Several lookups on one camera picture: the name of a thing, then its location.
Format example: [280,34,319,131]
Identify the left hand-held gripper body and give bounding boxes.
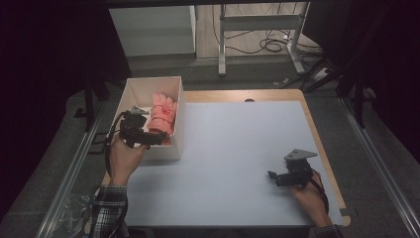
[118,105,155,150]

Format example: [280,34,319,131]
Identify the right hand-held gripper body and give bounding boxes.
[274,149,319,189]

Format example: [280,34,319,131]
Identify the pink glove with red print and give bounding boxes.
[146,92,178,146]

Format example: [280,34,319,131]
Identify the white box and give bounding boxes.
[111,75,185,163]

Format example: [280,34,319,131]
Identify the person's right hand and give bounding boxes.
[288,171,334,228]

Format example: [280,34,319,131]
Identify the person's left hand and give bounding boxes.
[108,133,149,186]

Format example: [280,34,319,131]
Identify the light blue table mat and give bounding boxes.
[124,100,345,228]

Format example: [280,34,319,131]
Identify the black metal stand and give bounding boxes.
[336,59,378,130]
[73,76,111,133]

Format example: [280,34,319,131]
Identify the white cabinet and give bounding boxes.
[108,5,198,58]

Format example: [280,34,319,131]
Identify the white power strip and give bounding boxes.
[311,66,332,82]

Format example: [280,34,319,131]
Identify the clear plastic bag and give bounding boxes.
[54,192,97,238]

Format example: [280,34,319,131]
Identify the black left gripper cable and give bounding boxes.
[104,110,131,178]

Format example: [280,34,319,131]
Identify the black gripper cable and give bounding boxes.
[309,169,331,215]
[104,110,131,178]

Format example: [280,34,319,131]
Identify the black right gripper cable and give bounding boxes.
[309,169,331,215]

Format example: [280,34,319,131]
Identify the aluminium rail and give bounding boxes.
[339,96,420,238]
[35,101,111,238]

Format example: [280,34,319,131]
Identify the black floor cables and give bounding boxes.
[211,2,324,57]

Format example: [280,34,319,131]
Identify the white metal desk frame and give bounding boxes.
[217,1,312,77]

